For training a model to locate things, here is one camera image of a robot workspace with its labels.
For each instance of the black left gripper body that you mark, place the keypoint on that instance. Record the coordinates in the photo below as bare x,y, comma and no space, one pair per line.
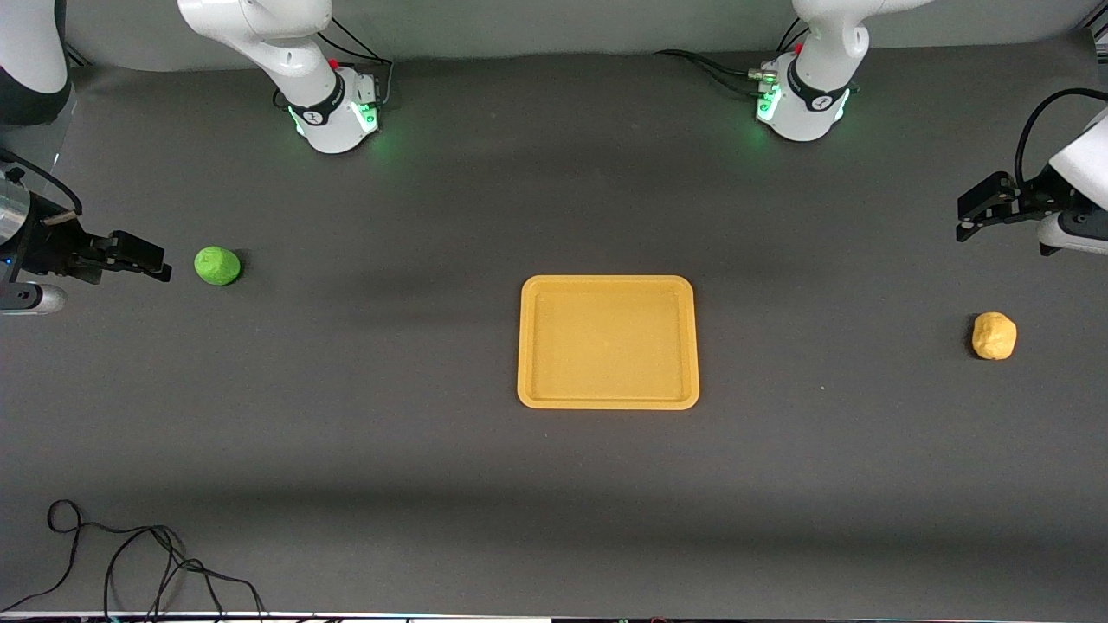
1032,204

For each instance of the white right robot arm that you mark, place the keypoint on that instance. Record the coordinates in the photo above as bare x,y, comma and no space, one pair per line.
286,43

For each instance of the yellow plastic tray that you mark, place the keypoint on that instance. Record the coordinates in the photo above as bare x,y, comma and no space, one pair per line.
608,342

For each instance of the yellow-brown potato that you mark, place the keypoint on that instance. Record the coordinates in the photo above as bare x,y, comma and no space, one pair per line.
994,336

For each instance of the green apple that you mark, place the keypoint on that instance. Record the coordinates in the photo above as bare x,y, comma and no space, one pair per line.
217,265

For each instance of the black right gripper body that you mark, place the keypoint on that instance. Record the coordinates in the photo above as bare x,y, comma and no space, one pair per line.
45,245

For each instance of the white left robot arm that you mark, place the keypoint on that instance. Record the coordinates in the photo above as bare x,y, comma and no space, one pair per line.
822,52

